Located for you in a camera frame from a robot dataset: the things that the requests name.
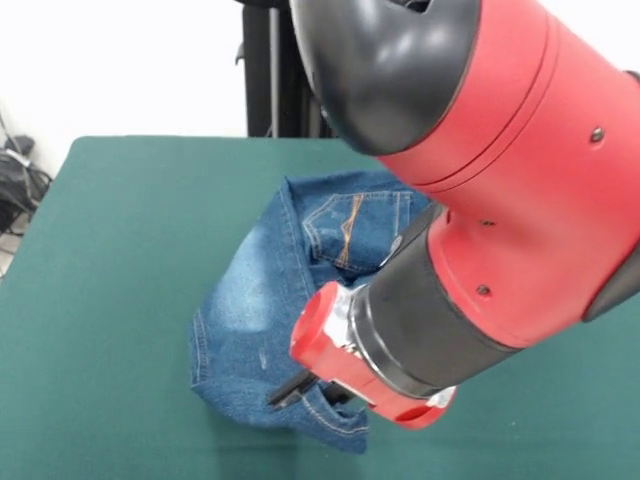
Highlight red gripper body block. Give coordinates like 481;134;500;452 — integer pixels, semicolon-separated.
289;281;458;430

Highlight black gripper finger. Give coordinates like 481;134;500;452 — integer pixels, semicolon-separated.
324;378;355;407
267;371;319;409

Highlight dark green table cloth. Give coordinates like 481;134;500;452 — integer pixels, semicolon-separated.
0;134;640;480

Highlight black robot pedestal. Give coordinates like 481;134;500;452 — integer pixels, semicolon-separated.
236;0;346;140

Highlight blue denim jeans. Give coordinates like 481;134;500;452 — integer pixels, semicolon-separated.
188;169;437;454

